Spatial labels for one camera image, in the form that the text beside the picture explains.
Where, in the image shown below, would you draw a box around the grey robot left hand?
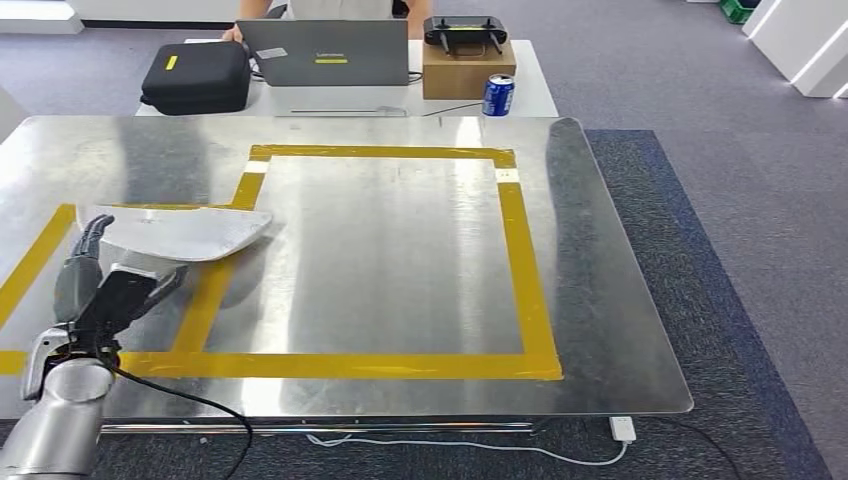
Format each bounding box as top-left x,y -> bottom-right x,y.
52,213 -> 191,327

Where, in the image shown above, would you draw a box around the white plastic car part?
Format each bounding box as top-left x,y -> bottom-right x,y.
76,203 -> 274,264

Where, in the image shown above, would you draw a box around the steel workbench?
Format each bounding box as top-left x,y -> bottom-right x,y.
0,115 -> 696,437

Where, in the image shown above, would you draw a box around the white board panel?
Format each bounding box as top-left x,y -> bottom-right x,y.
0,86 -> 29,144

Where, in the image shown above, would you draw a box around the black zip case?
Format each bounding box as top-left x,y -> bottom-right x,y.
139,40 -> 254,118

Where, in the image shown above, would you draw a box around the white low plinth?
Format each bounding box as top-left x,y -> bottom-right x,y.
0,0 -> 85,36

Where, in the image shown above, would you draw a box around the grey laptop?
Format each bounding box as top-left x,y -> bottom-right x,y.
235,18 -> 411,88

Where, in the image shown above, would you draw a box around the person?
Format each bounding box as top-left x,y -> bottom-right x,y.
221,0 -> 436,43

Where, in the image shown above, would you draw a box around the brown cardboard box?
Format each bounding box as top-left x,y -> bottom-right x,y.
421,40 -> 519,101

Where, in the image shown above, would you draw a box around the blue drink can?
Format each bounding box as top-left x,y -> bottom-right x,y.
481,72 -> 517,119

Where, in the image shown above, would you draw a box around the black remote controller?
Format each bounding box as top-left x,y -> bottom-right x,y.
423,15 -> 510,56

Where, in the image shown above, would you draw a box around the white desk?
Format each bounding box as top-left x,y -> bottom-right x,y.
135,38 -> 560,120

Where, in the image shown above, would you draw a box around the white power strip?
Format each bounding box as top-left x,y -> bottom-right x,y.
608,415 -> 638,444

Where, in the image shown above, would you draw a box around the green plastic crate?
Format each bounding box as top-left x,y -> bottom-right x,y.
718,0 -> 757,26

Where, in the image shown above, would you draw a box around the white angled panels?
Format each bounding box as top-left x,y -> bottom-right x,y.
740,0 -> 848,101

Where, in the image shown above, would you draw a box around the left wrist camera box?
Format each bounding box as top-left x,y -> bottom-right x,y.
71,261 -> 175,354

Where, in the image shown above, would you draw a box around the black camera cable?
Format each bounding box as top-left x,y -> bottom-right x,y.
109,364 -> 255,480

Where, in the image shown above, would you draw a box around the thin black desk cable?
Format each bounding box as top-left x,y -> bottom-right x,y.
421,99 -> 486,120

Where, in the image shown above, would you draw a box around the white floor cable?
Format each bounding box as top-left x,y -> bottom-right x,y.
305,432 -> 630,469

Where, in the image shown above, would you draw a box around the black floor cable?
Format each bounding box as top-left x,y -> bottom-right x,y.
652,416 -> 741,480

